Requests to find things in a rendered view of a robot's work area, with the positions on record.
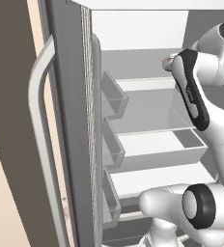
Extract white fridge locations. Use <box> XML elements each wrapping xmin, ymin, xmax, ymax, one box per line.
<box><xmin>65</xmin><ymin>0</ymin><xmax>224</xmax><ymax>247</ymax></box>

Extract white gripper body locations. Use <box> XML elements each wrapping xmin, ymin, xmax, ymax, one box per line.
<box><xmin>161</xmin><ymin>53</ymin><xmax>182</xmax><ymax>72</ymax></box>

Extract clear glass fridge shelf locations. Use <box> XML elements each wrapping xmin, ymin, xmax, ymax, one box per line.
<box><xmin>109</xmin><ymin>76</ymin><xmax>197</xmax><ymax>135</ymax></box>

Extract grey fridge door bin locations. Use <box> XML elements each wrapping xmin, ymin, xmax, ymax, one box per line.
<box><xmin>101</xmin><ymin>116</ymin><xmax>126</xmax><ymax>169</ymax></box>
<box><xmin>101</xmin><ymin>167</ymin><xmax>123</xmax><ymax>231</ymax></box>
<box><xmin>100</xmin><ymin>70</ymin><xmax>129</xmax><ymax>121</ymax></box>

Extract silver fridge door handle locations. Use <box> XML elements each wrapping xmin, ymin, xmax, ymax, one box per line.
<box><xmin>27</xmin><ymin>34</ymin><xmax>70</xmax><ymax>247</ymax></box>

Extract grey fridge door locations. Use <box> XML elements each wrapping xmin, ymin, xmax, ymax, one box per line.
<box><xmin>38</xmin><ymin>0</ymin><xmax>104</xmax><ymax>247</ymax></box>

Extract white fridge drawer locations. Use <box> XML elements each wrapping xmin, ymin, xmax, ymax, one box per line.
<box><xmin>116</xmin><ymin>127</ymin><xmax>210</xmax><ymax>169</ymax></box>

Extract brown cabinet side panel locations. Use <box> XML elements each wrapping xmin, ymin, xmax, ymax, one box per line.
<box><xmin>0</xmin><ymin>0</ymin><xmax>61</xmax><ymax>247</ymax></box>

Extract white fridge shelf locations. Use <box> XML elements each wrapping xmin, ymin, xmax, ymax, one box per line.
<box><xmin>109</xmin><ymin>161</ymin><xmax>218</xmax><ymax>200</ymax></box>

